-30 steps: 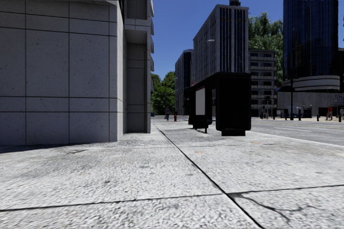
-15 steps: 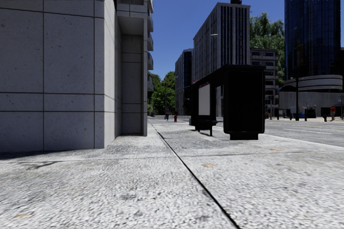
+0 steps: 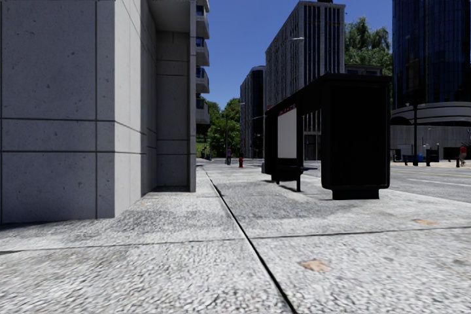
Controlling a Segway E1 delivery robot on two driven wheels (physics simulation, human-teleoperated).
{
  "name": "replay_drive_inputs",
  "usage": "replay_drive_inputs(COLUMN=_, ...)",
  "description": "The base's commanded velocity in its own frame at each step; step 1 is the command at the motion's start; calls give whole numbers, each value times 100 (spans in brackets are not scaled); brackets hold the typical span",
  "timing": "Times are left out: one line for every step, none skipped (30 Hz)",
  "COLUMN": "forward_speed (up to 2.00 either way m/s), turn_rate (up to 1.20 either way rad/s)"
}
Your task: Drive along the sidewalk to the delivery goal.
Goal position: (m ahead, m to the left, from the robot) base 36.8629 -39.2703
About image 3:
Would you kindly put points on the grey concrete tower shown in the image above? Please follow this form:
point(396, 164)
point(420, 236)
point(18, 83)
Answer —
point(298, 59)

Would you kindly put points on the trees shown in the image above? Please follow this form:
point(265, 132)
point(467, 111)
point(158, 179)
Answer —
point(223, 129)
point(367, 45)

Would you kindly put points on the person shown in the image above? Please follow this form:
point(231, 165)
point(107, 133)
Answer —
point(462, 154)
point(229, 155)

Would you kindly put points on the grey street lamp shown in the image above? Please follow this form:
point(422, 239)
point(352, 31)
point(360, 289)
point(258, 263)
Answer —
point(295, 39)
point(415, 133)

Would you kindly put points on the dark glass building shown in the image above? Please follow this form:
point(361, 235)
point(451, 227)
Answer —
point(252, 114)

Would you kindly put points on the red fire hydrant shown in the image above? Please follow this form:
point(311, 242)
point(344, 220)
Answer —
point(240, 161)

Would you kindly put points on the pale concrete building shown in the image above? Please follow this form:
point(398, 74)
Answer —
point(62, 98)

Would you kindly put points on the grey pole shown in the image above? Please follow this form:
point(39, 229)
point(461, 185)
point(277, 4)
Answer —
point(226, 137)

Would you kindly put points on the black bus shelter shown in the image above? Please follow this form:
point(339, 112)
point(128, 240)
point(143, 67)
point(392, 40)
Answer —
point(353, 137)

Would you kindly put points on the glass tower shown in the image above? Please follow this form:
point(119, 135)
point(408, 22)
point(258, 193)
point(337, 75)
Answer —
point(431, 51)

